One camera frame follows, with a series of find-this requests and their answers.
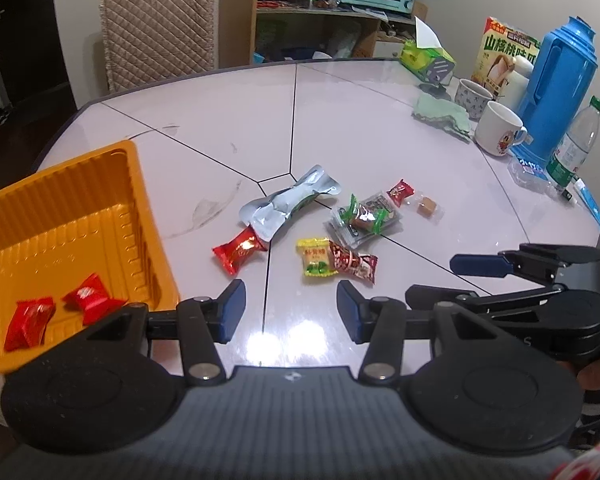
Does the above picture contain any red wrapped candy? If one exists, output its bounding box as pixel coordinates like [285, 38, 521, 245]
[61, 273, 128, 326]
[212, 226, 269, 276]
[4, 296, 57, 352]

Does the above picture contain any white cartoon mug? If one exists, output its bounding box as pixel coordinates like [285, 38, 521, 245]
[474, 101, 528, 157]

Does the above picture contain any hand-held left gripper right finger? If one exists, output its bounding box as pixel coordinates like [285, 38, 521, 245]
[336, 280, 501, 386]

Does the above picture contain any wooden shelf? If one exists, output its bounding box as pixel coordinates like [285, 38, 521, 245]
[220, 0, 428, 67]

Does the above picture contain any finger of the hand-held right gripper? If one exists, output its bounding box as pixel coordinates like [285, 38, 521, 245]
[449, 242, 600, 285]
[404, 284, 566, 318]

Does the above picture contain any patterned mug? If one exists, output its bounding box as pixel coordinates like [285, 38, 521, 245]
[454, 78, 495, 121]

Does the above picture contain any green tissue box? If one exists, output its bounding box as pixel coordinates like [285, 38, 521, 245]
[399, 16, 456, 80]

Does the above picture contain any orange plastic tray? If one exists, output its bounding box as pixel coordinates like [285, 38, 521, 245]
[0, 140, 182, 377]

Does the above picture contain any dark door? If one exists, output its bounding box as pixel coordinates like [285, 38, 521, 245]
[0, 0, 77, 111]

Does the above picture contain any silver foil snack packet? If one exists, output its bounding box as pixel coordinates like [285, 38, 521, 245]
[238, 164, 342, 242]

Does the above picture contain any clear green snack packet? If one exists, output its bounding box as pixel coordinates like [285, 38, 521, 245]
[327, 207, 381, 248]

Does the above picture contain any green cloth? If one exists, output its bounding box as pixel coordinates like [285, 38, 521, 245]
[412, 92, 473, 142]

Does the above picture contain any yellow snack packet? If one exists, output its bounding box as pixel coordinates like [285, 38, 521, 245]
[295, 238, 338, 279]

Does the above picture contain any green-label water bottle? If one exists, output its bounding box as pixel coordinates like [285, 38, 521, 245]
[546, 96, 600, 192]

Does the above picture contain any brown candy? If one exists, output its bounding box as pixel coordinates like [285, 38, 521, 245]
[414, 194, 442, 220]

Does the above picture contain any red printed clothing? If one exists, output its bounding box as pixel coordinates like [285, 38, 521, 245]
[552, 441, 600, 480]

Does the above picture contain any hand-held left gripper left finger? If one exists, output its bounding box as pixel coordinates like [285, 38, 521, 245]
[82, 279, 247, 387]

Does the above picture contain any green-ended wrapped candy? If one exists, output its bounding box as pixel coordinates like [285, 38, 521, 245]
[341, 193, 390, 235]

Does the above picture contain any clear plastic container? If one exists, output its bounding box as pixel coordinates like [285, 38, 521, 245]
[507, 155, 563, 196]

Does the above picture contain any red white patterned snack packet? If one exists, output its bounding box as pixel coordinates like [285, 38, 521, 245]
[327, 240, 379, 282]

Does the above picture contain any small red dark-edged candy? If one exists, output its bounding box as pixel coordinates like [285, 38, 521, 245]
[386, 178, 415, 207]

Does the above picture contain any yellow green printed box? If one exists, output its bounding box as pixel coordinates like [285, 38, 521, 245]
[470, 16, 542, 101]

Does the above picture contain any blue white tube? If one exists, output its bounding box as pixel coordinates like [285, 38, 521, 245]
[567, 177, 600, 231]

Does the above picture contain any blue thermos jug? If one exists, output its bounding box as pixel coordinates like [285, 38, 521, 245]
[516, 16, 600, 163]

